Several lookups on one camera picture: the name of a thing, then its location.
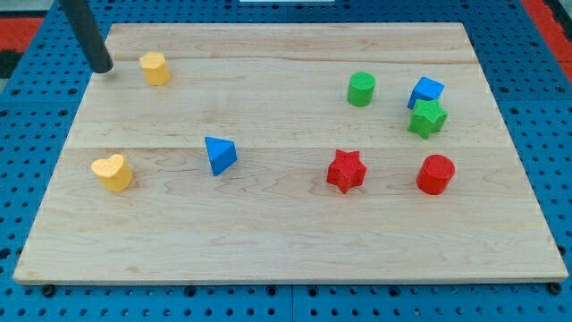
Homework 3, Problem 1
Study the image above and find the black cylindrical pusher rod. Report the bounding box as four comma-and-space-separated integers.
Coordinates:
59, 0, 114, 73

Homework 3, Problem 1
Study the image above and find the yellow heart block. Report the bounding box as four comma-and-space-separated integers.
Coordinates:
91, 154, 133, 192

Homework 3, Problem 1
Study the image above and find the green cylinder block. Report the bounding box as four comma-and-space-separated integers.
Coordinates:
347, 72, 376, 107

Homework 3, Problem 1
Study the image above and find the blue cube block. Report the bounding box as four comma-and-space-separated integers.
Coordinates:
407, 76, 445, 110

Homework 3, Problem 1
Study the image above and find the green star block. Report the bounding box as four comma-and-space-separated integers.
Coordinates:
408, 99, 449, 140

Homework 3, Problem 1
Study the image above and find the blue triangle block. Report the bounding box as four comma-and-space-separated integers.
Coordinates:
205, 137, 238, 176

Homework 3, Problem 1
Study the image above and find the wooden board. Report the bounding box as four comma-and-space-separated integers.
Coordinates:
13, 23, 568, 285

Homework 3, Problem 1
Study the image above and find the red star block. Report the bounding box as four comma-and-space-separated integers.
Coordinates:
326, 149, 367, 194

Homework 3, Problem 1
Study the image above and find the red cylinder block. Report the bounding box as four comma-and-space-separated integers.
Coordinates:
416, 155, 456, 195

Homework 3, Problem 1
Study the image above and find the yellow hexagon block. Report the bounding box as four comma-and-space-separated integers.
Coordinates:
139, 52, 171, 86

